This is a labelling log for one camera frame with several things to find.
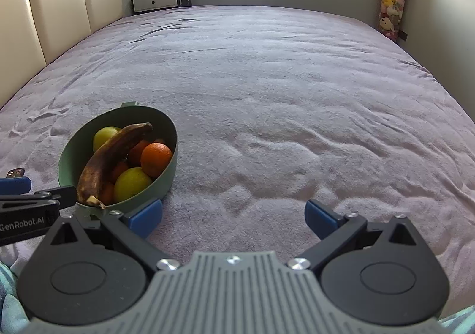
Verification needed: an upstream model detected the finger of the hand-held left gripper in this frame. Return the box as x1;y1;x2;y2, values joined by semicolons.
33;186;77;209
0;177;32;195

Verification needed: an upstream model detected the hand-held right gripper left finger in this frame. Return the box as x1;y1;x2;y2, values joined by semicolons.
48;198;182;271

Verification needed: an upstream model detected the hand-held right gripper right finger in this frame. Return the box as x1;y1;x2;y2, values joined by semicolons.
289;199;425;271

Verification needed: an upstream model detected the green colander bowl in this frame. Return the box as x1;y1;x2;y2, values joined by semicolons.
57;102;179;216

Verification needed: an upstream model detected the yellow-green apple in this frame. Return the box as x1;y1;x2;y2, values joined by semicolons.
93;127;122;152
114;167;153;204

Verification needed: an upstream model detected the orange mandarin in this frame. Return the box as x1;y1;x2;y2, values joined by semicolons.
140;143;174;179
127;140;151;167
98;182;115;205
109;161;129;182

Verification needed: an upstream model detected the overripe brown-spotted banana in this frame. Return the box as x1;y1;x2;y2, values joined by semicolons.
76;122;153;208

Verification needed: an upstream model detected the teal striped cloth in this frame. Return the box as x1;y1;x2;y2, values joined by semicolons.
0;261;30;334

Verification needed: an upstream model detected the cream padded headboard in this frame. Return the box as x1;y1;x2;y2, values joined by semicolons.
0;0;123;110

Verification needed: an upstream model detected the white and black nightstand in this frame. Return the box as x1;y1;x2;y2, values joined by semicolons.
132;0;194;14

